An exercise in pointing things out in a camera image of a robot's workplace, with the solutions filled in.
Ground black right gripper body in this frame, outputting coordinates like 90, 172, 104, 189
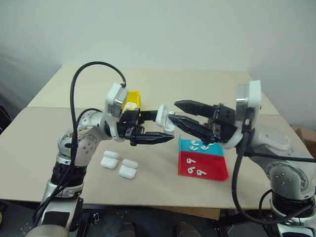
206, 102, 239, 145

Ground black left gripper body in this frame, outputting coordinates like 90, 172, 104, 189
117, 108, 145, 146

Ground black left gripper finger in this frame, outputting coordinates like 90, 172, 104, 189
140, 109, 159, 124
130, 131, 174, 146

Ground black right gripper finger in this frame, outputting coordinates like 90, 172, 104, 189
173, 99, 215, 117
168, 114, 214, 144

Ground yellow plastic bin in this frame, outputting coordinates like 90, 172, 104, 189
120, 90, 143, 117

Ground blue plastic tray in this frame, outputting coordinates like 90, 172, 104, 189
178, 135, 225, 158

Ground red plastic tray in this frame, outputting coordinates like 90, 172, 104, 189
177, 151, 229, 182

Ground brown cardboard box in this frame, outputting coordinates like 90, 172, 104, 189
291, 125, 316, 158

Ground dark rounded shape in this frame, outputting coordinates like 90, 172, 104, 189
118, 221, 135, 237

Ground black object at table side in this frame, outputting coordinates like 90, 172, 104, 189
0, 105, 12, 135

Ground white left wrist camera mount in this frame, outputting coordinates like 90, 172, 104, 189
105, 83, 129, 143

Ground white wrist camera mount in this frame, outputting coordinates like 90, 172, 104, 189
219, 80, 262, 150
105, 83, 129, 143

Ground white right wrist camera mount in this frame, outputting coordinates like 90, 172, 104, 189
219, 80, 262, 150

